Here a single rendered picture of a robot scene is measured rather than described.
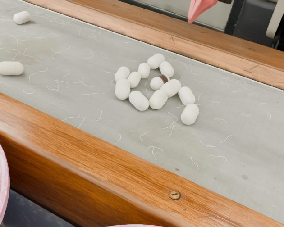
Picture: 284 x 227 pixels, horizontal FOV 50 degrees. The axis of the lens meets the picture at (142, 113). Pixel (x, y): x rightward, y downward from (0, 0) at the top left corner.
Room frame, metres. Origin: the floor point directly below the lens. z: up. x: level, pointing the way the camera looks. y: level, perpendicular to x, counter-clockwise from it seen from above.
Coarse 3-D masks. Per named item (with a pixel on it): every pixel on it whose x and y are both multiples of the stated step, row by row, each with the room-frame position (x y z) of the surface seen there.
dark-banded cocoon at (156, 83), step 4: (168, 76) 0.42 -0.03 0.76; (152, 80) 0.40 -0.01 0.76; (156, 80) 0.40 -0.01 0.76; (160, 80) 0.40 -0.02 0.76; (168, 80) 0.41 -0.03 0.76; (152, 84) 0.39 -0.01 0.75; (156, 84) 0.39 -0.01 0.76; (160, 84) 0.39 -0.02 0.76; (152, 88) 0.39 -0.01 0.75; (156, 88) 0.39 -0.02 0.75
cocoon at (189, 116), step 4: (188, 104) 0.35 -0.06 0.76; (192, 104) 0.35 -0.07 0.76; (188, 108) 0.34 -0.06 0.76; (192, 108) 0.34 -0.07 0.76; (196, 108) 0.34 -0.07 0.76; (184, 112) 0.33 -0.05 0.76; (188, 112) 0.33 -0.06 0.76; (192, 112) 0.33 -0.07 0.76; (196, 112) 0.33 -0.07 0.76; (184, 116) 0.32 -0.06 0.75; (188, 116) 0.32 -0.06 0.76; (192, 116) 0.32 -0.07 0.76; (196, 116) 0.33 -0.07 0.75; (184, 120) 0.32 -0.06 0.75; (188, 120) 0.32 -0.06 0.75; (192, 120) 0.32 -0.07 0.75; (188, 124) 0.32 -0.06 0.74
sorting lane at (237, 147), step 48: (0, 0) 0.65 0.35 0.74; (0, 48) 0.44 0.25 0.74; (48, 48) 0.47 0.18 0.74; (96, 48) 0.50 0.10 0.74; (144, 48) 0.54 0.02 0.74; (48, 96) 0.34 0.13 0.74; (96, 96) 0.36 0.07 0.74; (240, 96) 0.42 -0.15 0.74; (144, 144) 0.27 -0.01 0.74; (192, 144) 0.29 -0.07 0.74; (240, 144) 0.31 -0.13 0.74; (240, 192) 0.23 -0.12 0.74
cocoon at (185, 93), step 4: (180, 88) 0.39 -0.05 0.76; (184, 88) 0.39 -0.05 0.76; (188, 88) 0.39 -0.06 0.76; (180, 92) 0.38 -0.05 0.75; (184, 92) 0.38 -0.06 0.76; (188, 92) 0.38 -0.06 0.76; (180, 96) 0.38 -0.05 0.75; (184, 96) 0.37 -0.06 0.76; (188, 96) 0.37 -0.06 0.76; (192, 96) 0.37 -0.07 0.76; (184, 100) 0.37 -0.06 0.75; (188, 100) 0.36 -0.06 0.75; (192, 100) 0.37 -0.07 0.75; (184, 104) 0.37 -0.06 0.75
